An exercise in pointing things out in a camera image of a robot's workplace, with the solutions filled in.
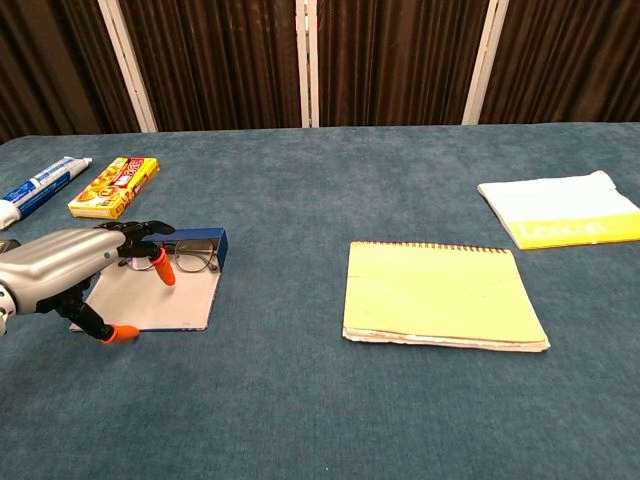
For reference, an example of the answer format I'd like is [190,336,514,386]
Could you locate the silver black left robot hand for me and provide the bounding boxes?
[12,219,177,346]

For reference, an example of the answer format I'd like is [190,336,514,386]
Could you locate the blue cardboard glasses box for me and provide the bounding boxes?
[68,227,229,333]

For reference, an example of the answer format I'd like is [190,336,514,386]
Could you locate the thin metal-framed eyeglasses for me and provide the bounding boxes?
[118,238,221,274]

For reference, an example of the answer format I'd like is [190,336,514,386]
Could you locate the white blue toothpaste tube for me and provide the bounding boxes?
[0,156,94,231]

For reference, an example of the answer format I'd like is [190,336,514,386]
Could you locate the yellow snack box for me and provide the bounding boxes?
[67,156,161,221]

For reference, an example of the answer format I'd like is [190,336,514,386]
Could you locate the brown pleated curtain panel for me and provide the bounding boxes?
[117,0,304,132]
[0,0,144,144]
[315,0,491,128]
[479,0,640,125]

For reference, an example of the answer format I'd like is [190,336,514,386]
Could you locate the teal velvet tablecloth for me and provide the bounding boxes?
[0,121,640,480]

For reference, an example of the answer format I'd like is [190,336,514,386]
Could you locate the yellow spiral notepad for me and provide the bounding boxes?
[341,240,552,354]

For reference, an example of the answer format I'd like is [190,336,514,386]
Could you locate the white yellow notebook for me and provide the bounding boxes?
[476,169,640,251]

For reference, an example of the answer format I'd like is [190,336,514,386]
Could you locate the white partition frame post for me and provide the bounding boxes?
[97,0,159,134]
[460,0,510,126]
[295,0,320,129]

